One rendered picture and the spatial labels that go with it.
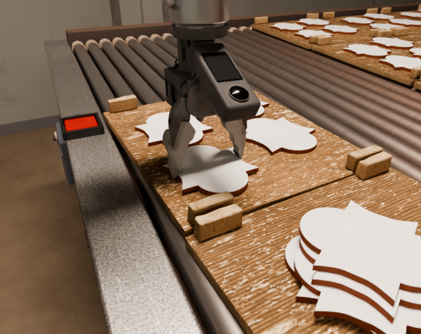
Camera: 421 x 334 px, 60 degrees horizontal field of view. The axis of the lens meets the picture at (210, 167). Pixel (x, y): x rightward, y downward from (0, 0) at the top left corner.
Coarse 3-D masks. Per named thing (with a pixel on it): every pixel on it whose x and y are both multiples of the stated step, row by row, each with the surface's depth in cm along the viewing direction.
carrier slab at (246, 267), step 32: (320, 192) 51; (352, 192) 51; (384, 192) 51; (416, 192) 51; (256, 224) 45; (288, 224) 45; (224, 256) 40; (256, 256) 40; (224, 288) 36; (256, 288) 36; (288, 288) 36; (256, 320) 33; (288, 320) 33; (320, 320) 33
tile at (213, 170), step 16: (192, 160) 56; (208, 160) 56; (224, 160) 56; (240, 160) 56; (192, 176) 52; (208, 176) 52; (224, 176) 52; (240, 176) 52; (208, 192) 49; (240, 192) 50
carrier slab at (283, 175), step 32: (128, 128) 68; (224, 128) 68; (320, 128) 68; (160, 160) 58; (256, 160) 58; (288, 160) 58; (320, 160) 58; (160, 192) 51; (192, 192) 51; (256, 192) 51; (288, 192) 51; (192, 224) 45
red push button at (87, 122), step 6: (66, 120) 73; (72, 120) 73; (78, 120) 73; (84, 120) 73; (90, 120) 73; (66, 126) 71; (72, 126) 71; (78, 126) 71; (84, 126) 71; (90, 126) 71; (96, 126) 71
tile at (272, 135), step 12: (252, 120) 69; (264, 120) 69; (276, 120) 69; (252, 132) 65; (264, 132) 65; (276, 132) 65; (288, 132) 65; (300, 132) 65; (312, 132) 66; (264, 144) 61; (276, 144) 61; (288, 144) 61; (300, 144) 61; (312, 144) 61
